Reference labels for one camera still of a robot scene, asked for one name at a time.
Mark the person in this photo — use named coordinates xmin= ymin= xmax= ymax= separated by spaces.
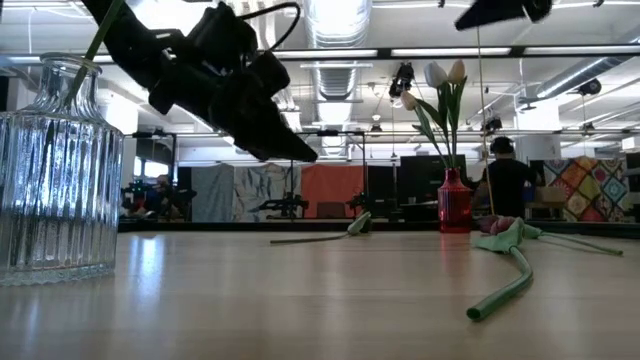
xmin=482 ymin=135 xmax=539 ymax=220

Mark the colourful patchwork quilt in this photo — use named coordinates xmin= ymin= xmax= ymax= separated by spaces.
xmin=543 ymin=155 xmax=632 ymax=223

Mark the maroon artificial tulip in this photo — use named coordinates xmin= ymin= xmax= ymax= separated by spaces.
xmin=477 ymin=214 xmax=625 ymax=257
xmin=465 ymin=215 xmax=535 ymax=323

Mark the peach artificial tulip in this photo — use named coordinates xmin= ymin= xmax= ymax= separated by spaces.
xmin=446 ymin=58 xmax=469 ymax=170

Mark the white artificial tulip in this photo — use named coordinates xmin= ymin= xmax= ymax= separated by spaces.
xmin=423 ymin=60 xmax=454 ymax=170
xmin=399 ymin=89 xmax=454 ymax=170

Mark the silver ventilation duct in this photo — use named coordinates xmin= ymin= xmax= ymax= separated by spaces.
xmin=519 ymin=53 xmax=640 ymax=104
xmin=302 ymin=0 xmax=375 ymax=157

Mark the black overhead camera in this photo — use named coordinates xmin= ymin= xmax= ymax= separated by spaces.
xmin=388 ymin=62 xmax=416 ymax=99

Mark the clear ribbed glass vase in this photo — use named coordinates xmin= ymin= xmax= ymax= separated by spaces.
xmin=0 ymin=52 xmax=125 ymax=287

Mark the black gantry beam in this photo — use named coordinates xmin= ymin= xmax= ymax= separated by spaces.
xmin=0 ymin=44 xmax=640 ymax=65

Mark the background robot station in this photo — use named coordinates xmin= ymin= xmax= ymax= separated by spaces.
xmin=119 ymin=174 xmax=197 ymax=221

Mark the red ribbed glass vase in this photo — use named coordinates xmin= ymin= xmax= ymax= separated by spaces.
xmin=437 ymin=167 xmax=474 ymax=235

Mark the white LED light bar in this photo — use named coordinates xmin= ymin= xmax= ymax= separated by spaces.
xmin=523 ymin=45 xmax=640 ymax=56
xmin=390 ymin=47 xmax=512 ymax=57
xmin=272 ymin=48 xmax=380 ymax=58

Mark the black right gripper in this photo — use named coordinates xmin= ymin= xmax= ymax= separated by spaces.
xmin=453 ymin=0 xmax=554 ymax=32

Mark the grey fabric backdrop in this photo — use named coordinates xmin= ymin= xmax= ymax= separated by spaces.
xmin=191 ymin=163 xmax=235 ymax=223

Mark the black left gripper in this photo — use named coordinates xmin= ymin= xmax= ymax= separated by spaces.
xmin=148 ymin=49 xmax=319 ymax=162

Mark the cardboard box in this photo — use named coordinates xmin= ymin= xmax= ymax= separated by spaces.
xmin=533 ymin=185 xmax=566 ymax=204

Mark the black left wrist camera cable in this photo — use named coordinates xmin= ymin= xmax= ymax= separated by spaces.
xmin=237 ymin=1 xmax=303 ymax=54

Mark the black artificial tulip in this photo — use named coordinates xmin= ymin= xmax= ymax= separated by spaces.
xmin=63 ymin=0 xmax=126 ymax=109
xmin=269 ymin=210 xmax=374 ymax=246

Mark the orange backdrop panel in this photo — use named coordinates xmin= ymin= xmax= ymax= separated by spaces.
xmin=299 ymin=163 xmax=367 ymax=220

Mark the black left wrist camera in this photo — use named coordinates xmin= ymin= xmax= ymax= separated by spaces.
xmin=187 ymin=1 xmax=261 ymax=64

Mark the leaf patterned fabric backdrop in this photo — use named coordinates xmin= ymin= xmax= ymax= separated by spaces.
xmin=232 ymin=163 xmax=302 ymax=223

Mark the black monitor panel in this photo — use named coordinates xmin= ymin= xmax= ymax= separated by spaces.
xmin=398 ymin=153 xmax=469 ymax=221

